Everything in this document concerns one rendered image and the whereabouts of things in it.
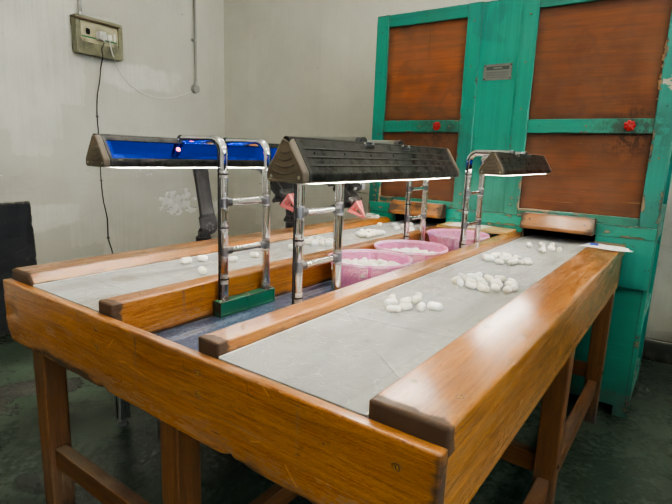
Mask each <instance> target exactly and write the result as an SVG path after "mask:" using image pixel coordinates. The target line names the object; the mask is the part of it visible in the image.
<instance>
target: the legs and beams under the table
mask: <svg viewBox="0 0 672 504"><path fill-rule="evenodd" d="M614 296H615V292H614V293H613V295H612V296H611V297H610V299H609V300H608V302H607V303H606V305H605V306H604V308H603V309H602V311H601V312H600V313H599V314H598V316H597V318H596V319H595V321H594V322H593V324H592V331H591V338H590V345H589V352H588V359H587V362H586V361H582V360H578V359H574V355H575V350H574V351H573V353H572V354H571V356H570V357H569V359H568V360H567V362H566V363H565V364H564V366H563V367H562V369H561V370H560V372H559V373H558V375H557V376H556V378H555V379H554V381H553V382H552V383H551V385H550V386H549V388H548V389H547V391H546V392H545V394H544V395H543V397H542V405H541V412H540V420H539V428H538V436H537V444H536V448H535V447H532V446H529V445H526V444H523V443H520V442H517V441H515V440H512V442H511V443H510V445H509V446H508V448H507V449H506V451H505V452H504V453H503V455H502V456H501V458H500V459H502V460H504V461H507V462H510V463H512V464H515V465H518V466H520V467H523V468H525V469H528V470H531V471H533V476H532V484H531V489H530V491H529V493H528V495H527V497H526V498H525V500H524V502H523V504H554V501H555V494H556V486H557V479H558V473H559V471H560V469H561V467H562V464H563V462H564V460H565V458H566V456H567V454H568V451H569V449H570V447H571V445H572V443H573V441H574V438H575V436H576V434H577V432H578V430H579V428H580V425H581V423H582V421H584V422H588V423H591V424H595V423H596V421H597V417H596V416H597V410H598V403H599V396H600V390H601V383H602V376H603V370H604V363H605V356H606V350H607V343H608V336H609V330H610V323H611V316H612V310H613V303H614ZM33 360H34V372H35V383H36V395H37V407H38V418H39V430H40V441H41V453H42V465H43V476H44V488H45V498H46V504H76V502H75V485H74V481H75V482H76V483H77V484H79V485H80V486H81V487H82V488H84V489H85V490H86V491H87V492H89V493H90V494H91V495H93V496H94V497H95V498H96V499H98V500H99V501H100V502H102V503H103V504H151V503H149V502H148V501H146V500H145V499H144V498H142V497H141V496H139V495H138V494H137V493H135V492H134V491H132V490H131V489H130V488H128V487H127V486H125V485H124V484H123V483H121V482H120V481H118V480H117V479H115V478H113V477H112V476H110V475H109V474H108V473H107V472H105V471H104V470H103V469H101V468H100V467H99V466H97V465H96V464H94V463H93V462H92V461H90V460H89V459H87V458H86V457H85V456H83V455H82V454H80V453H79V452H78V451H76V450H75V449H73V448H72V444H71V431H70V417H69V403H68V389H67V376H66V368H64V367H62V366H60V365H59V364H57V363H55V362H53V361H51V360H49V359H48V358H46V357H44V356H43V355H42V353H37V352H35V351H33ZM572 374H575V375H579V376H582V377H585V380H584V387H583V390H582V392H581V394H580V396H579V398H578V400H577V401H576V403H575V405H574V407H573V409H572V411H571V413H570V415H569V417H568V419H567V421H566V414H567V406H568V399H569V392H570V385H571V377H572ZM565 421H566V422H565ZM160 439H161V468H162V496H163V504H201V463H200V442H199V441H197V440H196V439H194V438H192V437H190V436H188V435H187V434H185V433H183V432H181V431H179V430H177V429H176V428H174V427H172V426H170V425H168V424H166V423H165V422H163V421H161V420H160ZM297 496H298V495H296V494H294V493H293V492H291V491H289V490H287V489H285V488H283V487H282V486H280V485H278V484H274V485H273V486H272V487H270V488H269V489H268V490H266V491H265V492H264V493H262V494H261V495H260V496H258V497H257V498H256V499H254V500H253V501H252V502H250V503H249V504H288V503H289V502H291V501H292V500H293V499H294V498H295V497H297Z"/></svg>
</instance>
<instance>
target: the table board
mask: <svg viewBox="0 0 672 504"><path fill-rule="evenodd" d="M3 289H4V299H5V306H6V320H7V327H8V330H9V332H10V334H11V337H12V339H13V340H15V341H17V342H18V343H20V344H22V345H24V346H26V347H28V348H29V349H31V350H33V351H35V352H37V353H42V355H43V356H44V357H46V358H48V359H49V360H51V361H53V362H55V363H57V364H59V365H60V366H62V367H64V368H66V369H68V370H70V371H72V372H74V373H76V374H78V375H80V376H81V377H83V378H84V379H86V380H88V381H90V382H92V383H93V384H95V385H97V386H99V387H105V388H106V390H107V391H108V392H110V393H112V394H113V395H115V396H117V397H119V398H121V399H123V400H124V401H126V402H128V403H130V404H132V405H134V406H136V407H138V408H140V409H142V410H144V411H146V412H147V413H149V414H150V415H152V416H154V417H156V418H157V419H159V420H161V421H163V422H165V423H166V424H168V425H170V426H172V427H174V428H176V429H177V430H179V431H181V432H183V433H185V434H187V435H188V436H190V437H192V438H194V439H196V440H197V441H199V442H201V443H203V444H205V445H207V446H208V447H210V448H212V449H214V450H216V451H218V452H220V453H223V454H232V456H233V457H234V459H236V460H238V461H240V462H242V463H243V464H245V465H246V466H247V467H249V468H250V469H251V470H253V471H255V472H256V473H258V474H260V475H262V476H263V477H265V478H267V479H269V480H271V481H272V482H274V483H276V484H278V485H280V486H282V487H283V488H285V489H287V490H289V491H291V492H293V493H294V494H296V495H299V496H301V497H303V498H306V499H307V500H309V501H310V502H312V503H313V504H444V494H445V483H446V472H447V461H448V449H446V448H443V447H441V446H438V445H436V444H433V443H431V442H428V441H425V440H423V439H420V438H418V437H415V436H413V435H410V434H408V433H405V432H402V431H400V430H397V429H395V428H392V427H390V426H387V425H385V424H382V423H379V422H377V421H374V420H372V419H369V418H367V417H364V416H362V415H359V414H356V413H354V412H351V411H349V410H346V409H344V408H341V407H339V406H336V405H333V404H331V403H328V402H326V401H323V400H321V399H318V398H316V397H313V396H310V395H308V394H305V393H303V392H300V391H298V390H295V389H293V388H290V387H287V386H285V385H282V384H280V383H277V382H275V381H272V380H270V379H267V378H264V377H262V376H259V375H257V374H254V373H252V372H249V371H247V370H244V369H241V368H239V367H236V366H234V365H231V364H229V363H226V362H224V361H221V360H218V359H216V358H213V357H211V356H208V355H206V354H203V353H201V352H198V351H195V350H193V349H190V348H188V347H185V346H183V345H180V344H178V343H175V342H172V341H170V340H167V339H165V338H162V337H160V336H157V335H155V334H152V333H149V332H147V331H144V330H142V329H139V328H137V327H134V326H132V325H129V324H126V323H124V322H121V321H119V320H116V319H114V318H111V317H109V316H106V315H103V314H101V313H98V312H96V311H93V310H91V309H88V308H86V307H83V306H80V305H78V304H75V303H73V302H70V301H68V300H65V299H63V298H60V297H57V296H55V295H52V294H50V293H47V292H45V291H42V290H40V289H37V288H34V287H32V286H29V285H27V284H24V283H22V282H19V281H17V280H14V279H11V278H9V279H3Z"/></svg>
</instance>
